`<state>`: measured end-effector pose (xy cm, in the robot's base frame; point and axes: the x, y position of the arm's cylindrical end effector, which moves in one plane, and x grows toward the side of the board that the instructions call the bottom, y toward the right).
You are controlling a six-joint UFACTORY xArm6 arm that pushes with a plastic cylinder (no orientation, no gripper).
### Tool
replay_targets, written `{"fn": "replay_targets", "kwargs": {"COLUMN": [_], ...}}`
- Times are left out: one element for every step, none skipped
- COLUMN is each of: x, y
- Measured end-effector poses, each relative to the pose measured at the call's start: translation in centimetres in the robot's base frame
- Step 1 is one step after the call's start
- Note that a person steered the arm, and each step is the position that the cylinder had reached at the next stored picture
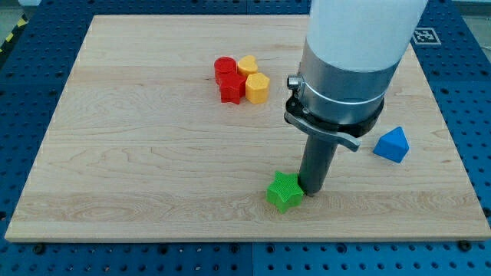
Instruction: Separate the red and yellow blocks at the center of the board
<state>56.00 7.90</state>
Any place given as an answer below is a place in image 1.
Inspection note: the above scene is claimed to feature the red star block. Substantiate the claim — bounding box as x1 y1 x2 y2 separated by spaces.
219 72 246 104

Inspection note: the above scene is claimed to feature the red cylinder block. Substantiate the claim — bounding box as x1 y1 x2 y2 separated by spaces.
213 56 236 84

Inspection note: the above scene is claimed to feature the yellow heart block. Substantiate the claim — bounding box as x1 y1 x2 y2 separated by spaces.
237 55 259 77

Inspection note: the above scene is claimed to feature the blue triangle block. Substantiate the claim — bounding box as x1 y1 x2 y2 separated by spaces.
373 126 410 163

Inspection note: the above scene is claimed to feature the yellow pentagon block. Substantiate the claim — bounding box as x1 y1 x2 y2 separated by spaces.
245 73 270 104

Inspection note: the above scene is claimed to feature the light wooden board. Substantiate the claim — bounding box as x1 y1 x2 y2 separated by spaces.
5 15 490 243

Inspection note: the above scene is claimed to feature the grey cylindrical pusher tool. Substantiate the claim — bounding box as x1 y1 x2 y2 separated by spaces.
298 136 338 196

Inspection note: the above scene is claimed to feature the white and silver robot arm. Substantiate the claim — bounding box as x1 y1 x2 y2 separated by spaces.
285 0 427 152

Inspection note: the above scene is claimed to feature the green star block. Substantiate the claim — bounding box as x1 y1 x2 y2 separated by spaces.
266 171 304 214

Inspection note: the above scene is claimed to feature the white fiducial marker tag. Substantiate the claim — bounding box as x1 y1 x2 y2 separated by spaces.
413 28 441 45

